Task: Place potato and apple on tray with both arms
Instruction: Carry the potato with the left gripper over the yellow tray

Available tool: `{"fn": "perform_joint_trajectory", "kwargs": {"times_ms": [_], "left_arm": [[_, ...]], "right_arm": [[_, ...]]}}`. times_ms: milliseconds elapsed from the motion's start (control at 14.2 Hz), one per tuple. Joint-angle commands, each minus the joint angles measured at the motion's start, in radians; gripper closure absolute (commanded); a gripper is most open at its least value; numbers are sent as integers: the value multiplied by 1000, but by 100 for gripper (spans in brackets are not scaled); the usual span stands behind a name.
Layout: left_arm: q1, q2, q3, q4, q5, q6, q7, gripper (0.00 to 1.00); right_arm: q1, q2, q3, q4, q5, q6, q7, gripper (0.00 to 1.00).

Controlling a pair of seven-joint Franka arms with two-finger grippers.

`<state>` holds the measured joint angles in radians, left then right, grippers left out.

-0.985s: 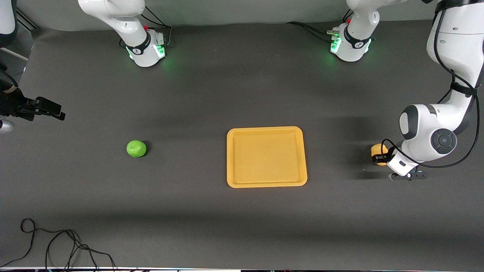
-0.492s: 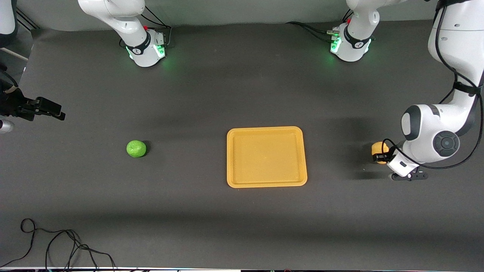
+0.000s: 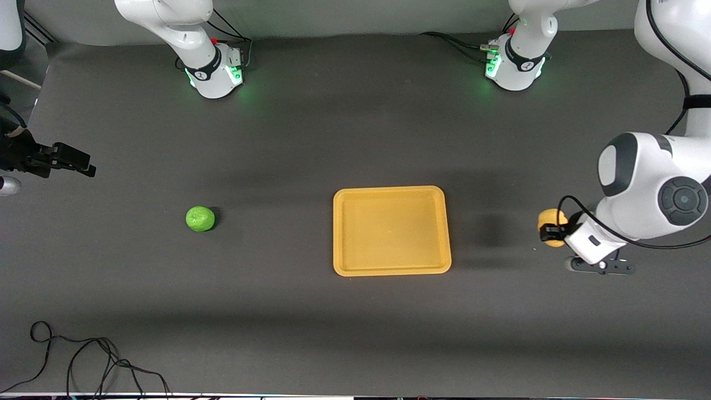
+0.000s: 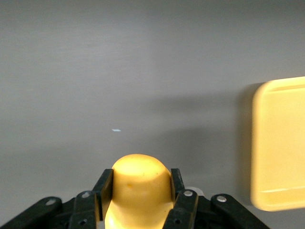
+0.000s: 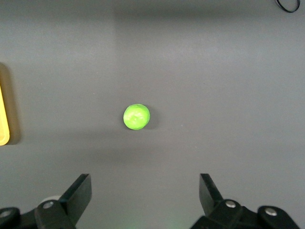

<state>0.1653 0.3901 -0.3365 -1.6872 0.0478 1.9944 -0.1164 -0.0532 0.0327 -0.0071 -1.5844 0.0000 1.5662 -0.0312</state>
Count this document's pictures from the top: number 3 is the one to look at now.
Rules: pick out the green apple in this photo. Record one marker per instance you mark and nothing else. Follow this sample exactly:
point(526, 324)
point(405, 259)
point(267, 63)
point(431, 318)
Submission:
point(200, 219)

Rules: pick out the dark grey table mat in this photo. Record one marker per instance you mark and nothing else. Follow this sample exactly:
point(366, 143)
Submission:
point(333, 139)

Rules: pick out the yellow plastic tray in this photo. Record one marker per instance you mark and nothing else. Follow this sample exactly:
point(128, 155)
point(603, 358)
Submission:
point(391, 233)

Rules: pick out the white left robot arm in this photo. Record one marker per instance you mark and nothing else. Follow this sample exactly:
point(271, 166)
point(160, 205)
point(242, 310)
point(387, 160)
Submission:
point(639, 183)

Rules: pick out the beige wooden strip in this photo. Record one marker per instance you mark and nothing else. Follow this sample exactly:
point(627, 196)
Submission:
point(22, 80)

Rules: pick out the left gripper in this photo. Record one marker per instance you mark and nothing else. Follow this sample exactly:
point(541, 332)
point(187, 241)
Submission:
point(553, 231)

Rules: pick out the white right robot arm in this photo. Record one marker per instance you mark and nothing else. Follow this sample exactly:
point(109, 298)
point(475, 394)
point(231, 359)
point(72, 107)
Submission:
point(189, 39)

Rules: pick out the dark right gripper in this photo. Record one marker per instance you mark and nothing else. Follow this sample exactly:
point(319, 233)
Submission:
point(21, 155)

